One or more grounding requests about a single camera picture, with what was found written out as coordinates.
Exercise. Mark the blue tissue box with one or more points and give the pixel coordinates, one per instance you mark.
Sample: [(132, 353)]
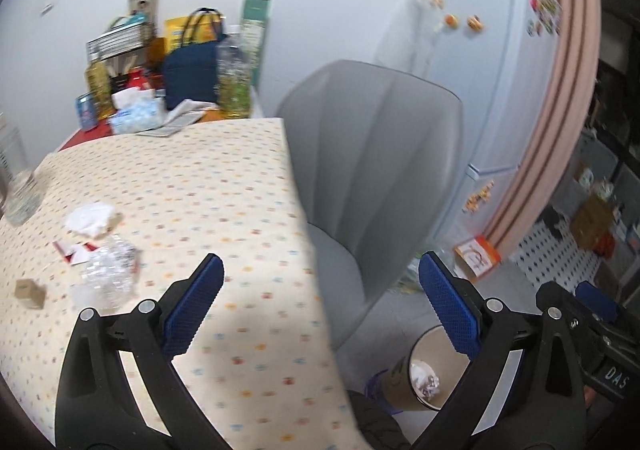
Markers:
[(137, 110)]

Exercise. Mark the blue soda can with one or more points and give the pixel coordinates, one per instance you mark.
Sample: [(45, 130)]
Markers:
[(86, 112)]

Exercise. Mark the wire mesh basket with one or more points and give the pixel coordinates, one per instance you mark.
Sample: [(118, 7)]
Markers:
[(122, 39)]

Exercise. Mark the navy blue lunch bag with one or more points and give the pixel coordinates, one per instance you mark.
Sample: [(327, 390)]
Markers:
[(190, 72)]

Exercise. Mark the white mesh hanging bag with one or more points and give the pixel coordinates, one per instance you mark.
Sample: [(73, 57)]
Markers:
[(409, 41)]

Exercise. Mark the orange white cardboard box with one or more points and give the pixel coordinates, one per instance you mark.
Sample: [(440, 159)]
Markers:
[(476, 257)]

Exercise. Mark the beige trash bin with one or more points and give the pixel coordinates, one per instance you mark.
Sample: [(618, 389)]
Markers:
[(433, 347)]

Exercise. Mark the red white paper box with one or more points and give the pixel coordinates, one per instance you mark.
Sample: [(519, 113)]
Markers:
[(75, 253)]

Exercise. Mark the grey upholstered chair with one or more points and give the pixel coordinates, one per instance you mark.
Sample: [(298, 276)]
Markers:
[(374, 153)]

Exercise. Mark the printed receipt paper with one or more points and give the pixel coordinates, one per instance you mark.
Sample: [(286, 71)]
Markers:
[(424, 380)]

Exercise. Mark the yellow drink bottle left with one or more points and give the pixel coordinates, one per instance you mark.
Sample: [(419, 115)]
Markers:
[(99, 84)]

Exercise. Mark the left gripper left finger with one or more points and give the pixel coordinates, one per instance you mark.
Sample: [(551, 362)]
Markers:
[(95, 407)]

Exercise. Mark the large clear water jug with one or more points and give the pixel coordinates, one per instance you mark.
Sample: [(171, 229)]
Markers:
[(23, 193)]

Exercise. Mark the floral cream tablecloth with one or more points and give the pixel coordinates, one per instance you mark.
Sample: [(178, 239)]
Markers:
[(261, 365)]

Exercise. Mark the white tissue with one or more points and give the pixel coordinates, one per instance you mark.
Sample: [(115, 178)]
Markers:
[(92, 220)]

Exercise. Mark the clear tea bottle right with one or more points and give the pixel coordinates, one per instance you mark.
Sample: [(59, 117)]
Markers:
[(234, 78)]

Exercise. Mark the grey booklet on table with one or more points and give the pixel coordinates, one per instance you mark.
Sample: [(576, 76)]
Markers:
[(185, 114)]

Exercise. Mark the white refrigerator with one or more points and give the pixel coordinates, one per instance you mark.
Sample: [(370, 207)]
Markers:
[(496, 56)]

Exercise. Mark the yellow snack bag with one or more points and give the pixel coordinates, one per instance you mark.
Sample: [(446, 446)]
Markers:
[(182, 31)]

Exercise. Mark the pink curtain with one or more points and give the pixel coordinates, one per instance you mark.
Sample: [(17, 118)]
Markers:
[(558, 128)]

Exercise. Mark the green carton box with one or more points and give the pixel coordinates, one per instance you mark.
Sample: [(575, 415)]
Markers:
[(253, 31)]

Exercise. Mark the brown cardboard box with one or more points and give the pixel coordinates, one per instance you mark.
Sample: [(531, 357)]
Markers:
[(591, 222)]

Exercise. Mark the small brown cardboard piece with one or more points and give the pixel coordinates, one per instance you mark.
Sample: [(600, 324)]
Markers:
[(30, 294)]

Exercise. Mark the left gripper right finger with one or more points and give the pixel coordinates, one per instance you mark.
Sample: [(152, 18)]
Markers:
[(545, 408)]

